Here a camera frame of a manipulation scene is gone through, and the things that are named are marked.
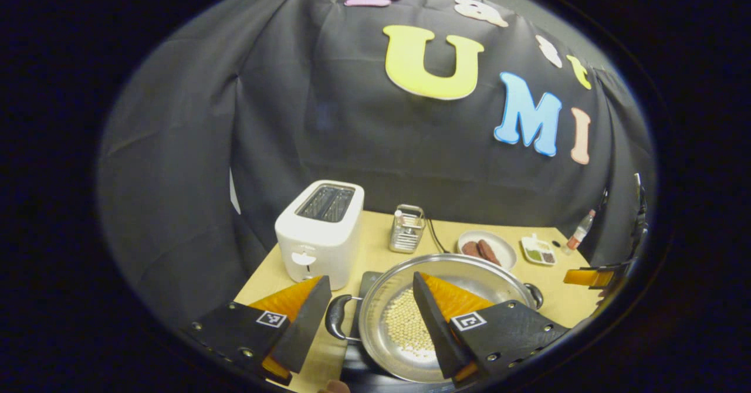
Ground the plastic water bottle red label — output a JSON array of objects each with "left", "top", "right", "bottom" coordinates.
[{"left": 566, "top": 209, "right": 597, "bottom": 256}]

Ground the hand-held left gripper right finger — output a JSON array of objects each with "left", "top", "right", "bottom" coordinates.
[{"left": 412, "top": 272, "right": 570, "bottom": 388}]

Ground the steel pot with black handles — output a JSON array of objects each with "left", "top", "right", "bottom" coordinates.
[{"left": 325, "top": 254, "right": 544, "bottom": 384}]

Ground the white toaster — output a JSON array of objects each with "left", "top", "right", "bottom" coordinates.
[{"left": 275, "top": 180, "right": 365, "bottom": 291}]

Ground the pile of yellow soybeans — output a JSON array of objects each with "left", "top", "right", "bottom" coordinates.
[{"left": 383, "top": 288, "right": 438, "bottom": 358}]

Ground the wire mesh basket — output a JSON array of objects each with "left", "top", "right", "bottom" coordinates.
[{"left": 390, "top": 204, "right": 426, "bottom": 254}]

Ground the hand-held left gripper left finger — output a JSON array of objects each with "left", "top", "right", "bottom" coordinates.
[{"left": 185, "top": 275, "right": 333, "bottom": 387}]

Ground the black induction cooktop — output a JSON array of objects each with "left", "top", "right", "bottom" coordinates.
[{"left": 339, "top": 271, "right": 470, "bottom": 393}]

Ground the white divided dish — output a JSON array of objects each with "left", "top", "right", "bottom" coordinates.
[{"left": 521, "top": 234, "right": 557, "bottom": 266}]

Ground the white oval plate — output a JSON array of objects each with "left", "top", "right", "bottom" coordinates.
[{"left": 456, "top": 231, "right": 518, "bottom": 272}]

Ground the black power cable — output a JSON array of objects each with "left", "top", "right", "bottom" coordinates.
[{"left": 425, "top": 217, "right": 449, "bottom": 254}]

